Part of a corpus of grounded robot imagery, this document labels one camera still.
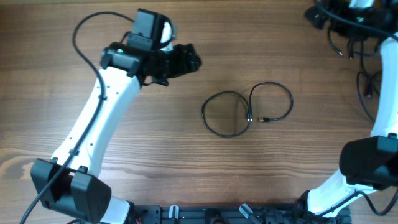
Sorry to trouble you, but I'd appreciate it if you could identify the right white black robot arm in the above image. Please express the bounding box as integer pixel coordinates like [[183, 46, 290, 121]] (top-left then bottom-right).
[[297, 1, 397, 222]]

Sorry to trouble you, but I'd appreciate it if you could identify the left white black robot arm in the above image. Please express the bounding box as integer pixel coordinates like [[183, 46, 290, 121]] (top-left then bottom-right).
[[30, 9, 201, 223]]

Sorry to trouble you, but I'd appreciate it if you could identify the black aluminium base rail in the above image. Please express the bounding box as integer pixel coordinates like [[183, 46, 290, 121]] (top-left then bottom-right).
[[126, 204, 352, 224]]

